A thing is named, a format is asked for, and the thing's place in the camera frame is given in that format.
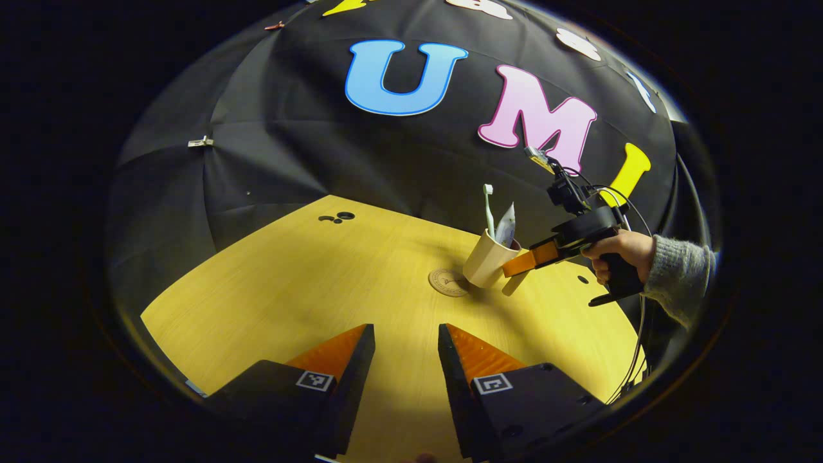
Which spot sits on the black backdrop cloth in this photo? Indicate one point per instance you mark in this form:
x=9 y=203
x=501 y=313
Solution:
x=360 y=154

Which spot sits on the light green toothbrush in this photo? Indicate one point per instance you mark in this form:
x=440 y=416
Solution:
x=489 y=212

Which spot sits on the wooden desktop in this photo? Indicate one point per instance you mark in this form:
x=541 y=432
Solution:
x=289 y=289

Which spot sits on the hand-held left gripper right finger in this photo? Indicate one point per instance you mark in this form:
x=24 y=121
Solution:
x=453 y=386

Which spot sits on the copper cloth clip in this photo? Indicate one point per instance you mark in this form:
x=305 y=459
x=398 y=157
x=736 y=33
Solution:
x=274 y=26

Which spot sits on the white toothpaste tube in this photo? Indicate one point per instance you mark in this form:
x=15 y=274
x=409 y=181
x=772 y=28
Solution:
x=506 y=228

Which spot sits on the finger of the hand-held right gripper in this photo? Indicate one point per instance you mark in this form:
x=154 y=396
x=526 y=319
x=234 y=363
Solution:
x=530 y=259

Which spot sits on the silver cloth clip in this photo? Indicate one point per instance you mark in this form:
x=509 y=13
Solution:
x=200 y=142

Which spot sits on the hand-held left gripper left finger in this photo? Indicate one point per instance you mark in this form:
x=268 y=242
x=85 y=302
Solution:
x=350 y=386

